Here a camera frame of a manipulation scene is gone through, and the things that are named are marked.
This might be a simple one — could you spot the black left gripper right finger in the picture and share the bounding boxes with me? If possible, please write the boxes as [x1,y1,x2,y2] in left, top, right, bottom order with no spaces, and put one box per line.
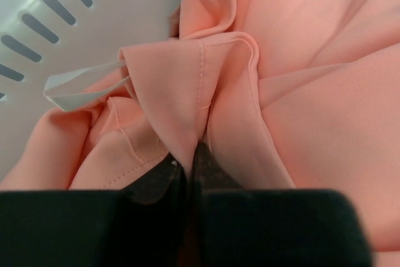
[192,143,373,266]

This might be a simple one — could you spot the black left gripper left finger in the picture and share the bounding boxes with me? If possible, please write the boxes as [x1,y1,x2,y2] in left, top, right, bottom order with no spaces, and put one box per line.
[1,155,186,266]

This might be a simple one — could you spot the coral pink skirt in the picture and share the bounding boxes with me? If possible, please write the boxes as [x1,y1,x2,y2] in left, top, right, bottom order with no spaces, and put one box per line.
[1,0,399,266]

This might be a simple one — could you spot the white plastic basin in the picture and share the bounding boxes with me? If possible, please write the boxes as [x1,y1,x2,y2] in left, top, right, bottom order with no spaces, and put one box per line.
[0,0,191,110]

